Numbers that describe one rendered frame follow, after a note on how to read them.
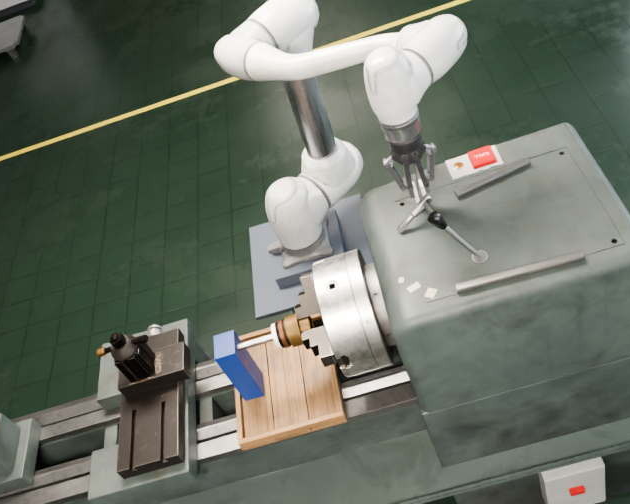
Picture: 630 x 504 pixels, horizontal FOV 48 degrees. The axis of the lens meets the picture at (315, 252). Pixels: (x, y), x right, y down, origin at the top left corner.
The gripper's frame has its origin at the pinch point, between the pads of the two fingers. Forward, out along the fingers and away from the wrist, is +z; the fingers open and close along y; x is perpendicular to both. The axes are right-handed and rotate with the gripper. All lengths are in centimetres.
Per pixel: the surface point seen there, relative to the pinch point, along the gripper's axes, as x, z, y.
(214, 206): -177, 130, 104
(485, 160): -8.1, 3.5, -18.6
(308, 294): 8.4, 14.0, 34.9
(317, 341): 19.7, 19.5, 35.7
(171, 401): 15, 33, 83
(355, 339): 25.9, 14.9, 25.5
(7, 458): 17, 34, 135
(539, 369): 34, 38, -15
